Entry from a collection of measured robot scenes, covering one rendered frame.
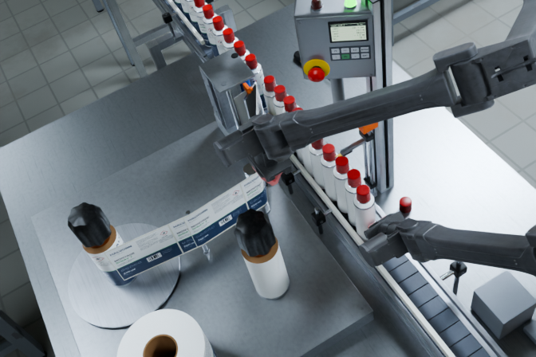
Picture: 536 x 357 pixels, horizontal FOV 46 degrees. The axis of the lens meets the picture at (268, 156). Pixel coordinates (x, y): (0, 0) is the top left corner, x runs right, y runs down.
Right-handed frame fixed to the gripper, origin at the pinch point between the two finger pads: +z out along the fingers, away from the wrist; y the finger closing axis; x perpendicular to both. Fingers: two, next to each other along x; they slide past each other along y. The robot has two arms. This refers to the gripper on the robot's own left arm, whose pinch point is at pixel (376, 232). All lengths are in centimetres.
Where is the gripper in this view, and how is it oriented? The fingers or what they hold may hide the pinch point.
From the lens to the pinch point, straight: 161.5
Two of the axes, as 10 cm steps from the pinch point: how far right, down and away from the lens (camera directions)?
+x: 4.8, 8.8, 0.1
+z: -1.8, 0.9, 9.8
